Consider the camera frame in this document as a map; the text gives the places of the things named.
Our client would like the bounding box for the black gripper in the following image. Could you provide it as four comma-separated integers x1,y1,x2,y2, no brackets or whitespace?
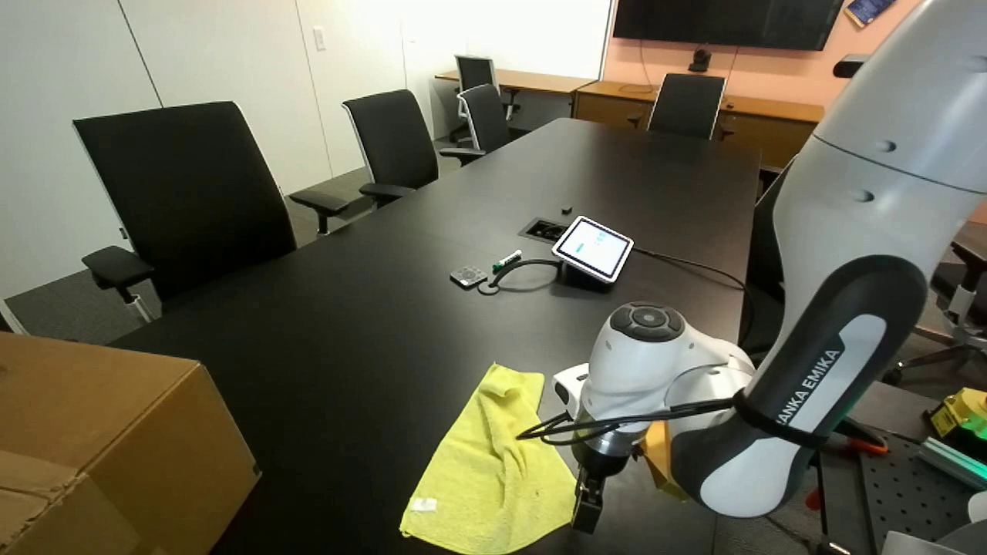
572,430,631,538

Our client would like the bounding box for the yellow cloth towel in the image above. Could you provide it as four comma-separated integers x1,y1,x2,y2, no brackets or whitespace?
399,361,581,555

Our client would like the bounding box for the white screen tablet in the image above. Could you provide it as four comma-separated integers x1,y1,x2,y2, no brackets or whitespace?
549,214,639,288

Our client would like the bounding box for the small black phone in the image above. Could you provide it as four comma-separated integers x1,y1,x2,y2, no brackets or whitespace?
447,265,492,292

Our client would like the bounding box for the small grey adapter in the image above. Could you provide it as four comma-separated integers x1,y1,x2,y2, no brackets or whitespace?
486,247,528,276

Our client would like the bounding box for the black perforated board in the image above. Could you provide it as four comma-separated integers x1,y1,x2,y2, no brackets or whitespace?
814,450,987,555

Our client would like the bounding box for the teal green device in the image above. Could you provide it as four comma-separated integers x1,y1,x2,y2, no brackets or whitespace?
916,436,987,492

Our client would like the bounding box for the yellow green box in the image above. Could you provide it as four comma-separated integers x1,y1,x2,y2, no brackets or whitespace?
929,386,987,442

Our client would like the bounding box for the wooden sideboard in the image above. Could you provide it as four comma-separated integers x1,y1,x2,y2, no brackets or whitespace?
436,64,831,170

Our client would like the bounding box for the brown cardboard box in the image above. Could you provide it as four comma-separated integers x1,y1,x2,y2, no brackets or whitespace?
0,331,262,555

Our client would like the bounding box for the large black office chair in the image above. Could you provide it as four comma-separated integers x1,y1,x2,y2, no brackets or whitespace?
71,100,303,325

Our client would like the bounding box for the orange wrist mount block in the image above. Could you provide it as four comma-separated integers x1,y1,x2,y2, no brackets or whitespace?
639,417,685,492

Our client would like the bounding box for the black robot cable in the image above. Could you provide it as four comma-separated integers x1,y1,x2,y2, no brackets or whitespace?
514,391,745,450

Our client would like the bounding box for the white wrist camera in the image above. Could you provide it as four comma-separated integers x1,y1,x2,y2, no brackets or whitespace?
549,361,596,420

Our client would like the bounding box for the black looped table cable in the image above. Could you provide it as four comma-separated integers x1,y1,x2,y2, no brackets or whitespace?
474,254,564,304

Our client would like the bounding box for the thin black tablet cable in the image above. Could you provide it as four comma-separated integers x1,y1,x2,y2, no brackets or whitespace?
627,243,749,295

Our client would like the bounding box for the red handled tool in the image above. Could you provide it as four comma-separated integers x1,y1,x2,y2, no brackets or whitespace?
816,420,893,462

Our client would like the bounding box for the table cable socket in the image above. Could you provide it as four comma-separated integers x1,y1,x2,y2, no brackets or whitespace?
523,217,572,243

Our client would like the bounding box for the black wall television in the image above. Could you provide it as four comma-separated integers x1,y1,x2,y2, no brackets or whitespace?
611,0,847,54

